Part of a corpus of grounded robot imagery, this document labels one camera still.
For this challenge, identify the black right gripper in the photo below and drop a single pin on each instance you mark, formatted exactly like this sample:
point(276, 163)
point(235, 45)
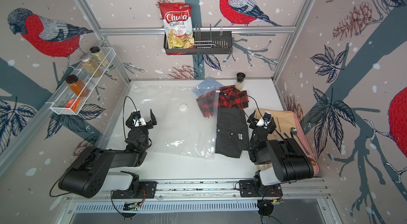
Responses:
point(254, 121)

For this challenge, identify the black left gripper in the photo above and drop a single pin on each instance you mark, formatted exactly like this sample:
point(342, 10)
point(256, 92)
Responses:
point(149, 125)

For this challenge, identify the clear plastic vacuum bag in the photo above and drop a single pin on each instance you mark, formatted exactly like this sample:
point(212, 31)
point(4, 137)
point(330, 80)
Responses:
point(186, 133)

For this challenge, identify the grey pinstriped shirt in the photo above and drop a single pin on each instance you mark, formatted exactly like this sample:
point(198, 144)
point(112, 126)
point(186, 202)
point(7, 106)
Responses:
point(232, 135)

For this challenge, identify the red black plaid shirt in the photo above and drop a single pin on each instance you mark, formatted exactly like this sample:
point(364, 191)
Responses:
point(227, 97)

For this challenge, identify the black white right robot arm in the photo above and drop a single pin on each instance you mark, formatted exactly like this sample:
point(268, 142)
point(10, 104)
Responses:
point(288, 161)

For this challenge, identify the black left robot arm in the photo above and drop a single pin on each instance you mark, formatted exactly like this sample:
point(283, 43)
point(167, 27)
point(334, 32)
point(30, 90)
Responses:
point(86, 175)

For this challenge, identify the beige folded cloth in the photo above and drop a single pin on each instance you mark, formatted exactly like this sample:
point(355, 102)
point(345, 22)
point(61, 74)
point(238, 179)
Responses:
point(274, 115)

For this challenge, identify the light blue folded cloth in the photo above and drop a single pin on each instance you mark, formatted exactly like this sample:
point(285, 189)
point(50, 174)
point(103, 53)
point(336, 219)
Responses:
point(207, 86)

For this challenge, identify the red Chuba cassava chips bag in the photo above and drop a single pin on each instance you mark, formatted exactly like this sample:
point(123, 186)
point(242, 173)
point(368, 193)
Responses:
point(178, 25)

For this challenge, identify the silver spoon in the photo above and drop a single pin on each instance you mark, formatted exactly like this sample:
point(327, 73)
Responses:
point(294, 133)

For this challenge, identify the pink tray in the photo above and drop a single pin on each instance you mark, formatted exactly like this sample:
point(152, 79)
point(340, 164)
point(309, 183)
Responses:
point(287, 120)

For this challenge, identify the pepper grinder black cap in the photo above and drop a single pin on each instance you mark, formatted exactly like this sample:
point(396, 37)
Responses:
point(239, 81)

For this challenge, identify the small orange box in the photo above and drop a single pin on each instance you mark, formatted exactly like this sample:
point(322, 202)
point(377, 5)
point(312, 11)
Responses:
point(74, 104)

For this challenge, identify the orange sauce jar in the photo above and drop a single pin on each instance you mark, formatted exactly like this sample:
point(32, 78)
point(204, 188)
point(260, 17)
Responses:
point(77, 86)

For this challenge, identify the spice jar black lid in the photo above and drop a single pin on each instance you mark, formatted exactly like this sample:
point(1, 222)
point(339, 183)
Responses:
point(99, 56)

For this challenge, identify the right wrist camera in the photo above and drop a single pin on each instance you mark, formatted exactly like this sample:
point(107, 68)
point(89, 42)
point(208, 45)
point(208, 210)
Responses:
point(265, 120)

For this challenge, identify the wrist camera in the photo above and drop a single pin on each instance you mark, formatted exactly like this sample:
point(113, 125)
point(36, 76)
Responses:
point(138, 119)
point(265, 120)

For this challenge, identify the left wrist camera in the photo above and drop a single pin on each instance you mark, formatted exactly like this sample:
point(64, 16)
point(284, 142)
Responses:
point(138, 119)

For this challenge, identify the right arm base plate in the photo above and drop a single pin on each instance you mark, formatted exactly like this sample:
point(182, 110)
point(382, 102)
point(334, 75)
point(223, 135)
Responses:
point(250, 188)

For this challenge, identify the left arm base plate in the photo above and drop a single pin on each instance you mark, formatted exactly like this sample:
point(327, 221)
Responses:
point(138, 190)

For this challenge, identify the aluminium mounting rail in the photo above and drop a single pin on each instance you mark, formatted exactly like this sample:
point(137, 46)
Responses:
point(226, 189)

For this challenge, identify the clear acrylic wall shelf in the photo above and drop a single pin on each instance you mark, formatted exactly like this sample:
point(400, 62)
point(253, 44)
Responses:
point(58, 105)

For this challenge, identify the black wire wall basket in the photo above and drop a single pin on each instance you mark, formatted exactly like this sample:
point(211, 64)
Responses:
point(199, 42)

